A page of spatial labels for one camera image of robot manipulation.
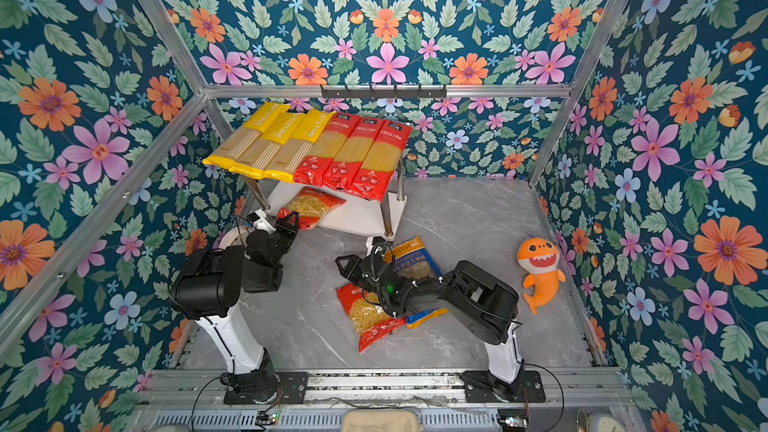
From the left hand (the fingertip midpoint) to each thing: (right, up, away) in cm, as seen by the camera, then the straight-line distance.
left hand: (299, 204), depth 91 cm
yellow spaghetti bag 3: (+3, +14, -15) cm, 20 cm away
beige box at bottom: (+27, -49, -25) cm, 61 cm away
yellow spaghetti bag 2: (-5, +11, -16) cm, 20 cm away
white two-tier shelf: (+23, -5, +8) cm, 25 cm away
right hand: (+13, -16, -7) cm, 22 cm away
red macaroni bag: (+2, 0, +6) cm, 6 cm away
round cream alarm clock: (-19, -10, -2) cm, 21 cm away
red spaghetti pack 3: (+27, +11, -18) cm, 34 cm away
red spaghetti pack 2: (+11, +12, -16) cm, 23 cm away
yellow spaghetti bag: (-13, +14, -15) cm, 24 cm away
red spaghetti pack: (+19, +12, -16) cm, 28 cm away
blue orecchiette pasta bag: (+34, -18, +2) cm, 39 cm away
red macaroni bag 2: (+23, -32, -9) cm, 40 cm away
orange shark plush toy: (+74, -16, -3) cm, 75 cm away
